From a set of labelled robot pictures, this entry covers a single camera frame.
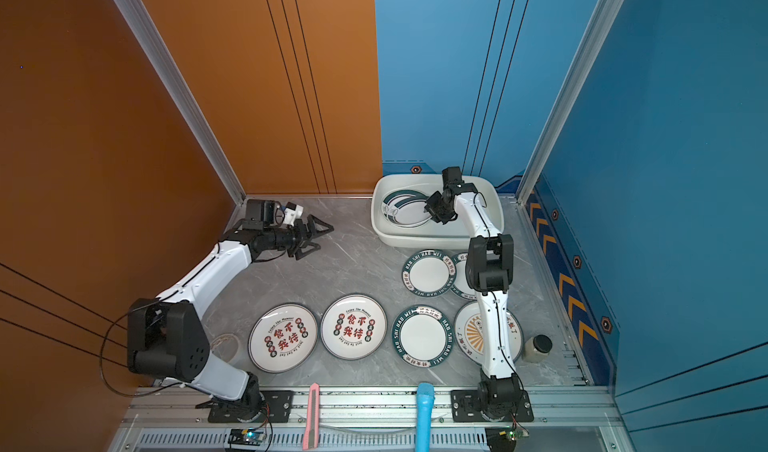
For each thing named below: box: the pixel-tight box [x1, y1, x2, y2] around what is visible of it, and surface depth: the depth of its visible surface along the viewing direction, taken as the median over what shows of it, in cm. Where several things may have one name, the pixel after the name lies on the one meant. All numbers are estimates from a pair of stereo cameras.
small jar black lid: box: [524, 334, 553, 363], surface depth 76 cm
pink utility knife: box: [302, 383, 321, 450], surface depth 72 cm
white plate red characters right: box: [320, 293, 388, 360], surface depth 88 cm
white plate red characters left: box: [248, 302, 319, 374], surface depth 86 cm
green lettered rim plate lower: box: [392, 304, 455, 369], surface depth 86 cm
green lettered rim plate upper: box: [401, 249, 457, 297], surface depth 98 cm
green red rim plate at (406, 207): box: [381, 189, 431, 227], surface depth 117 cm
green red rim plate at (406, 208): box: [381, 189, 433, 228], surface depth 117 cm
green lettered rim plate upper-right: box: [450, 252, 477, 300], surface depth 95 cm
